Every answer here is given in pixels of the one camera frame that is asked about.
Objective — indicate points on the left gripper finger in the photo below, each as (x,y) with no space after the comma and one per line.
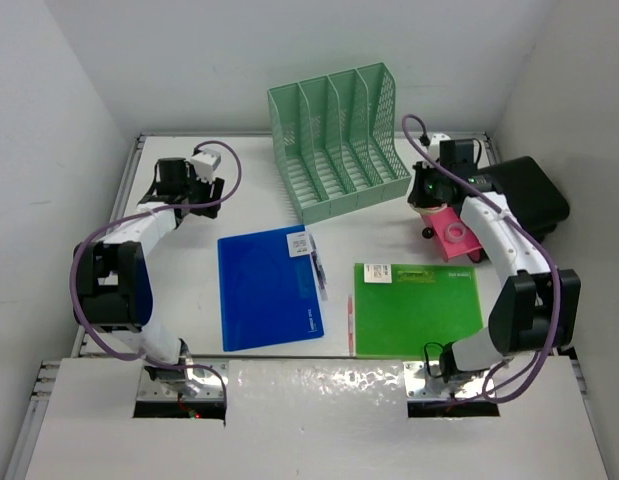
(217,189)
(208,212)

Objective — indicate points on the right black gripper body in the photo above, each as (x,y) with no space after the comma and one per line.
(427,188)

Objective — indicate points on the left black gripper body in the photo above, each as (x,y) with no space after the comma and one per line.
(197,191)

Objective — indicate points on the black pink drawer box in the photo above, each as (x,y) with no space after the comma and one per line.
(531,196)

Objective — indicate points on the red pen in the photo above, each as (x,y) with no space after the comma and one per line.
(350,325)

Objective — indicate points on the yellowish tape roll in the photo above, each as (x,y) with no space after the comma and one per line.
(427,211)

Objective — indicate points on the clear tape roll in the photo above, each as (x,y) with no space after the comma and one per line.
(455,232)

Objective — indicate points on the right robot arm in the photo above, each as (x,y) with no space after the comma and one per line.
(500,213)

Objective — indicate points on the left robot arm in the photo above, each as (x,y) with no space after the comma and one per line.
(113,284)

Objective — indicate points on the blue clip file folder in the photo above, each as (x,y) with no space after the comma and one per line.
(268,291)

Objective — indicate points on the blue pen in package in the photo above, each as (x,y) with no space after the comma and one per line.
(319,269)

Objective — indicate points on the green file organizer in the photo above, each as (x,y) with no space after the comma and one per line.
(334,142)

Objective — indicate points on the green clip file folder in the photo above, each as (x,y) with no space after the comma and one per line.
(399,308)

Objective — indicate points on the white front board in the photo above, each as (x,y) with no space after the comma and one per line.
(310,420)

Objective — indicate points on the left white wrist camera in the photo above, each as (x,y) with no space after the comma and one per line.
(205,162)

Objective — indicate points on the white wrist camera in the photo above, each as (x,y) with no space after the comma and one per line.
(205,162)
(432,144)

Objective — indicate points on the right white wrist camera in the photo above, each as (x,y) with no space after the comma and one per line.
(432,144)

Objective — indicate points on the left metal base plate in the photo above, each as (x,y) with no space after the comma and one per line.
(192,385)

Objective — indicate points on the metal base plate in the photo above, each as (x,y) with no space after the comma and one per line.
(424,383)
(192,385)

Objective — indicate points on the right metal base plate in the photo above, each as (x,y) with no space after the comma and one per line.
(424,383)

